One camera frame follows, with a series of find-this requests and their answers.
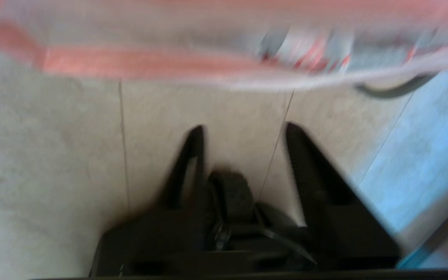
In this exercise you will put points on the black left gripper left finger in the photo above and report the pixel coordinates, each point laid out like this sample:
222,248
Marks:
169,225

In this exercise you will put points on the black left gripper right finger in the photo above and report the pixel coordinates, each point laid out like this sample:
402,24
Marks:
340,221

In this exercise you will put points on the white red-printed plastic bag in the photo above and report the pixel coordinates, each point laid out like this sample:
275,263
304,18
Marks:
169,39

